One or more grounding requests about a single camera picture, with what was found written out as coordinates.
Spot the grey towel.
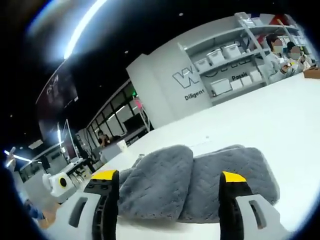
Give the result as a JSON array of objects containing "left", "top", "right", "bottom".
[{"left": 117, "top": 144, "right": 280, "bottom": 224}]

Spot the white storage shelf with bins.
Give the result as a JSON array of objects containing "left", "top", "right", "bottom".
[{"left": 194, "top": 14, "right": 305, "bottom": 97}]

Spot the black monitor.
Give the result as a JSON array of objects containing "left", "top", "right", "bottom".
[{"left": 122, "top": 117, "right": 147, "bottom": 137}]

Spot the grey metal shelving unit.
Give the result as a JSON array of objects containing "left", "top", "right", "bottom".
[
  {"left": 234, "top": 12, "right": 308, "bottom": 58},
  {"left": 183, "top": 24, "right": 270, "bottom": 106}
]

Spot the dark hanging display screen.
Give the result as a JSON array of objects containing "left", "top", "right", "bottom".
[{"left": 34, "top": 72, "right": 79, "bottom": 113}]

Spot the brown cardboard box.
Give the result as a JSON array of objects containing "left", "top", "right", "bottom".
[{"left": 302, "top": 63, "right": 320, "bottom": 80}]

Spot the white step ladder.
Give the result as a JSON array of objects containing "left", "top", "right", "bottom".
[{"left": 134, "top": 97, "right": 154, "bottom": 131}]

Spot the long ceiling light strip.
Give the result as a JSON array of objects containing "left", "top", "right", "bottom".
[{"left": 63, "top": 0, "right": 108, "bottom": 60}]

